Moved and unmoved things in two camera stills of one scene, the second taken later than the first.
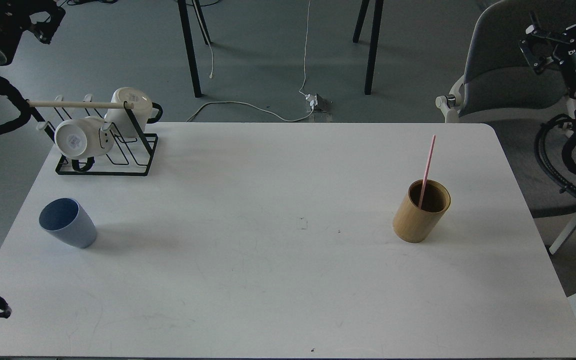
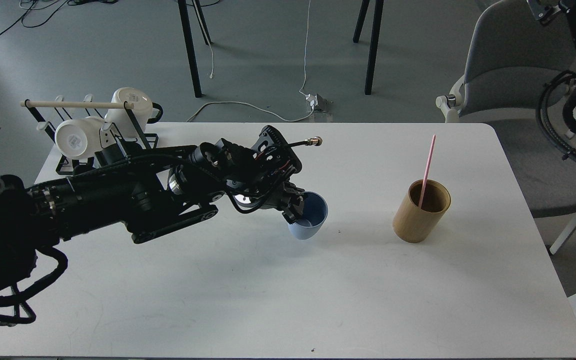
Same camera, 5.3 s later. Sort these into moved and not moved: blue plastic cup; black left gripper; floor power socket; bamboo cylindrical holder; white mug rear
Moved: black left gripper; blue plastic cup
Not moved: white mug rear; floor power socket; bamboo cylindrical holder
